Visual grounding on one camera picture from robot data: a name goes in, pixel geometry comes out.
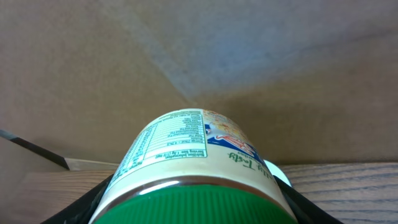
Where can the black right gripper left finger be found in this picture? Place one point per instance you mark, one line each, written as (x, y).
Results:
(81, 210)

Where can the green lid Knorr jar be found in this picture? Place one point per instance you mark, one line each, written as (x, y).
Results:
(192, 166)

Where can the grey plastic mesh basket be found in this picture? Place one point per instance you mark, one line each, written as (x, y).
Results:
(49, 155)

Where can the white barcode scanner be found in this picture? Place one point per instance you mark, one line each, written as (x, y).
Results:
(276, 171)

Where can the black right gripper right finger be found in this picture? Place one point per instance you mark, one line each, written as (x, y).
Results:
(305, 211)

